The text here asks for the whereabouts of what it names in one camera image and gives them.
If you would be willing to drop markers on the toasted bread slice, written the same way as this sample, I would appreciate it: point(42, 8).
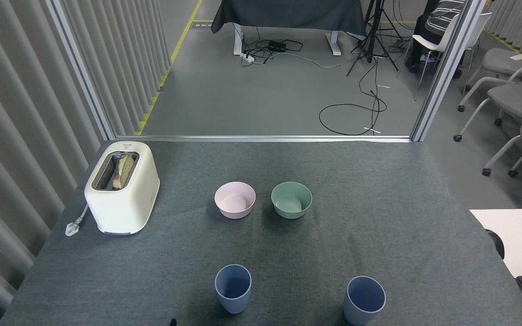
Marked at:
point(123, 171)

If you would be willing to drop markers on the white table leg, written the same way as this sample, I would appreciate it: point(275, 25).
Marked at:
point(333, 45)
point(238, 40)

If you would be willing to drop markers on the silver aluminium rail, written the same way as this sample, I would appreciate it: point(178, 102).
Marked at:
point(265, 138)

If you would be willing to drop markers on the white chair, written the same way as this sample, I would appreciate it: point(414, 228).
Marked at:
point(431, 44)

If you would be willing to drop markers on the white power strip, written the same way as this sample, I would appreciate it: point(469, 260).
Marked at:
point(248, 57)

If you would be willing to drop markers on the black round object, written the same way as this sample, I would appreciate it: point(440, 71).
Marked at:
point(497, 244)

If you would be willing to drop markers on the black tripod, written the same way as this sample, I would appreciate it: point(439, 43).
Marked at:
point(370, 40)

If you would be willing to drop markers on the black power adapter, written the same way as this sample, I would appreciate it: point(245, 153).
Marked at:
point(277, 45)

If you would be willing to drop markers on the pink bowl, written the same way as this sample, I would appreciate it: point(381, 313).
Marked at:
point(234, 210)

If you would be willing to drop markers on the green bowl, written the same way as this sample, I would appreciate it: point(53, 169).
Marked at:
point(291, 212)

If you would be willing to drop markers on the silver aluminium post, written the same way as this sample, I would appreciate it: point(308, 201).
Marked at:
point(82, 72)
point(447, 68)

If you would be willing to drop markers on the cream white toaster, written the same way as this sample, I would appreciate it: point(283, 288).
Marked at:
point(127, 203)

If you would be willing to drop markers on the blue plastic cup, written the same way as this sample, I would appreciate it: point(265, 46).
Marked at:
point(360, 314)
point(234, 301)

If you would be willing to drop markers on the dark table cloth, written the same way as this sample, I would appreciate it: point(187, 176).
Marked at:
point(288, 13)

